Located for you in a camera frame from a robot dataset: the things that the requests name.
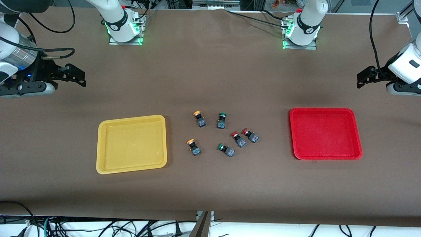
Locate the yellow push button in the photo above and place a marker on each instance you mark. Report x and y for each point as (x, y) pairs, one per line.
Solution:
(201, 123)
(196, 151)

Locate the brown table leg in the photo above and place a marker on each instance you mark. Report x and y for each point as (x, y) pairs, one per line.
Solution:
(201, 227)

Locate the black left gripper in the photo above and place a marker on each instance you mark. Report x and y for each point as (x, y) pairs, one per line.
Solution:
(382, 74)

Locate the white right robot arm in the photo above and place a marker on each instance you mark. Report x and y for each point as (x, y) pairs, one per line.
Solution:
(118, 19)

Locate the green push button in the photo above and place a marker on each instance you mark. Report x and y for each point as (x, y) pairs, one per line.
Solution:
(221, 124)
(230, 152)

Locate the brown table mat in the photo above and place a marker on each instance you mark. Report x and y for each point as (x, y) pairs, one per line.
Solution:
(210, 72)

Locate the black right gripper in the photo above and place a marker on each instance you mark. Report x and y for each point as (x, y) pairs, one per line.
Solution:
(43, 69)

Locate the aluminium frame profile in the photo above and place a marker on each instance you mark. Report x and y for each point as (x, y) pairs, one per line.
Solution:
(215, 4)

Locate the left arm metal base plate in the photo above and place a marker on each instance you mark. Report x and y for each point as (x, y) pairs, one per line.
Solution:
(312, 47)

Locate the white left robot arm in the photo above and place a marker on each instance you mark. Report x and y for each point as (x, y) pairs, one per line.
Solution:
(307, 23)

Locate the aluminium corner profile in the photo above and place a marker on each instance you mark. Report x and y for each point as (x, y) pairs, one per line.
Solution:
(406, 14)

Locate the red push button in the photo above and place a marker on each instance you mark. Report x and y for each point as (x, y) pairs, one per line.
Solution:
(253, 138)
(241, 142)

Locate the orange background objects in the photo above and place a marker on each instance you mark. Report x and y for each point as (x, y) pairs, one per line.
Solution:
(283, 2)

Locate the black power plug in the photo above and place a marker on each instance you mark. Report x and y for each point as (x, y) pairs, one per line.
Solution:
(178, 230)

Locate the red plastic tray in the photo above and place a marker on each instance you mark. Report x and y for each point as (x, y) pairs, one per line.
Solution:
(325, 135)

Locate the yellow plastic tray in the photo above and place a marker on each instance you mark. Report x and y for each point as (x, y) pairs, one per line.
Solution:
(131, 144)

